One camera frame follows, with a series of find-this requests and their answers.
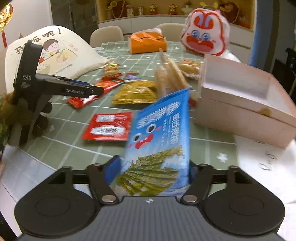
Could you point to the long biscuit pack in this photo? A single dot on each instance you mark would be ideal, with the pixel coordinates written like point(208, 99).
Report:
point(168, 77)

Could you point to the pink cardboard box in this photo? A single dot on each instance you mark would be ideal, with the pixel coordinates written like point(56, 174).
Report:
point(246, 101)

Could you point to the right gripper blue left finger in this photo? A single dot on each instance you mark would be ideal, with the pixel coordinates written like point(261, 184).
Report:
point(111, 169)

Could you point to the yellow snack packet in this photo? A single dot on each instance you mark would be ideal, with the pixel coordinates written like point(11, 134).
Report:
point(136, 92)

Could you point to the cream cartoon canvas bag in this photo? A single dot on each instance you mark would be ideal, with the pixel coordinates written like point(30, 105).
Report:
point(64, 53)

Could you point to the beige chair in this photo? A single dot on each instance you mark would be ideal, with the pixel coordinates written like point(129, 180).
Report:
point(171, 31)
point(105, 35)

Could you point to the beige chair right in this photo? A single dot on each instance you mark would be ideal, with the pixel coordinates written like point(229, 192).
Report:
point(171, 31)

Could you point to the orange tissue box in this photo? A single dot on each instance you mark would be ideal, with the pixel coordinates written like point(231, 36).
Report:
point(147, 41)

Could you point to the green checked tablecloth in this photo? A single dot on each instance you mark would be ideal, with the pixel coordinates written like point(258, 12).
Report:
point(62, 144)

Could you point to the red white rabbit bag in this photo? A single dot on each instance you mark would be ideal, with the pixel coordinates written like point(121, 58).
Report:
point(205, 32)

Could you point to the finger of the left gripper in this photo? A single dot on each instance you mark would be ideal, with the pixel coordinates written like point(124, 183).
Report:
point(66, 87)

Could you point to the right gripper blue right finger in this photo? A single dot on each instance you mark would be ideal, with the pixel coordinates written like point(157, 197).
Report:
point(193, 170)

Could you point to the long red snack packet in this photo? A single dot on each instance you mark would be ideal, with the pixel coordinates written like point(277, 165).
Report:
point(100, 89)

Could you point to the red square snack packet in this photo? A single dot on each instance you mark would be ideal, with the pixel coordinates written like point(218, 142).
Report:
point(107, 126)

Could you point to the blue seaweed snack bag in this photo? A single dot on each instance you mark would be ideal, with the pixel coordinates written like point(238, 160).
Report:
point(157, 155)

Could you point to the small bread bun packet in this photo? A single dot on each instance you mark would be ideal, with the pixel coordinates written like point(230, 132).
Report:
point(191, 69)

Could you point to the beige chair left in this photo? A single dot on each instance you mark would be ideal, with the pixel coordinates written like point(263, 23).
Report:
point(105, 35)

